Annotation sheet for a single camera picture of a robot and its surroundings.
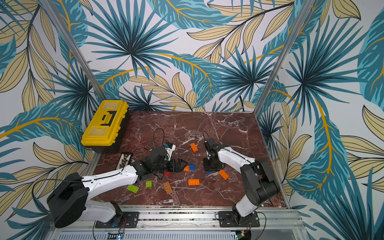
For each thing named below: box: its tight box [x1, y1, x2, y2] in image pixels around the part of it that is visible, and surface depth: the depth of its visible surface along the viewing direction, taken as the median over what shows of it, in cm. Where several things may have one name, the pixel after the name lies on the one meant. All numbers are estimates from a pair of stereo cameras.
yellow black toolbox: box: [81, 100, 130, 154], surface depth 92 cm
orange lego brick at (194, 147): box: [190, 142, 199, 153], surface depth 102 cm
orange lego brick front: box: [188, 179, 200, 186], surface depth 87 cm
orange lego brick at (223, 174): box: [218, 169, 229, 180], surface depth 91 cm
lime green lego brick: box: [126, 184, 140, 194], surface depth 83 cm
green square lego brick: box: [145, 180, 153, 188], surface depth 85 cm
